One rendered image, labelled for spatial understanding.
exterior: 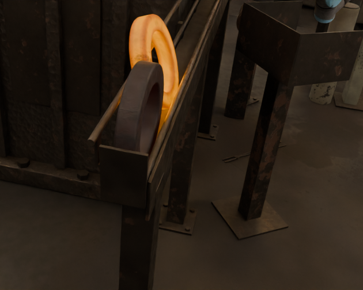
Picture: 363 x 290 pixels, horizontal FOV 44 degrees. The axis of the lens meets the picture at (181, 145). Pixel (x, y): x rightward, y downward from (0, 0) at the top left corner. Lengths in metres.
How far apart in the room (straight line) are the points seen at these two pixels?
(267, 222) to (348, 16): 1.19
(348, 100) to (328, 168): 0.70
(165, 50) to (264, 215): 0.85
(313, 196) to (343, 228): 0.18
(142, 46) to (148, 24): 0.06
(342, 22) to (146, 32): 1.66
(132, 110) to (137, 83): 0.04
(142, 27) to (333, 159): 1.39
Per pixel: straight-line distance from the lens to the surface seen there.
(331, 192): 1.88
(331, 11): 2.12
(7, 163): 1.72
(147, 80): 0.67
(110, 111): 0.74
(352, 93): 2.61
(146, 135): 0.80
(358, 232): 1.73
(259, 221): 1.62
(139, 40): 0.84
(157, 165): 0.73
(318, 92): 2.53
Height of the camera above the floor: 1.04
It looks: 32 degrees down
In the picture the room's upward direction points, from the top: 7 degrees clockwise
